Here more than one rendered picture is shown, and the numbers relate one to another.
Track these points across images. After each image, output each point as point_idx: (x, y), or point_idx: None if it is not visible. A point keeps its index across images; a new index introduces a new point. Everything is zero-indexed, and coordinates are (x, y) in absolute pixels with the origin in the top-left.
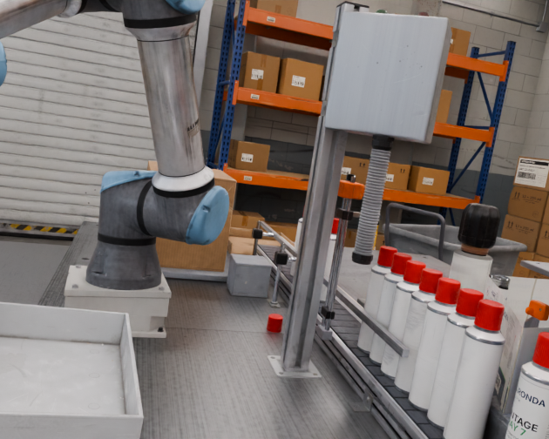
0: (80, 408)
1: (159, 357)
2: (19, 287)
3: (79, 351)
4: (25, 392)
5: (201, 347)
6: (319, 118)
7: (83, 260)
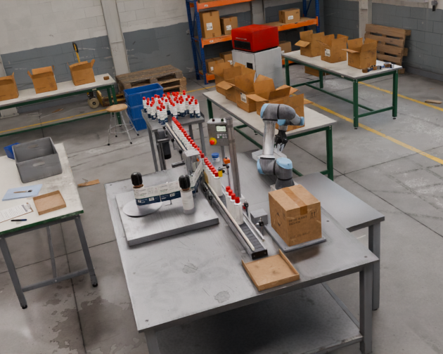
0: None
1: (268, 191)
2: (323, 200)
3: None
4: None
5: (261, 196)
6: (235, 142)
7: (326, 219)
